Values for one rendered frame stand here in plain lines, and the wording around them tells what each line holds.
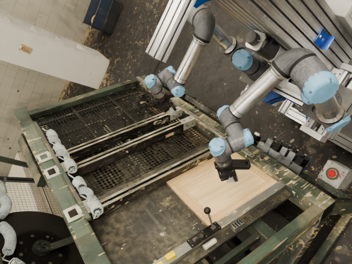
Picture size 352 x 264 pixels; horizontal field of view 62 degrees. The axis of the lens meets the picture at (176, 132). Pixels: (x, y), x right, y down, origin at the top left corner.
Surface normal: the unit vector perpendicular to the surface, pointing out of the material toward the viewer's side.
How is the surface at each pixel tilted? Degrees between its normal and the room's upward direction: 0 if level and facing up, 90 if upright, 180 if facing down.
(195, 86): 0
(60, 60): 90
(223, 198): 56
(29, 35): 90
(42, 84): 90
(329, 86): 83
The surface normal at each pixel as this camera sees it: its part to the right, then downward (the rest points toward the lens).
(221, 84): -0.70, -0.17
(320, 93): 0.25, 0.75
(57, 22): 0.55, 0.50
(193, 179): -0.04, -0.81
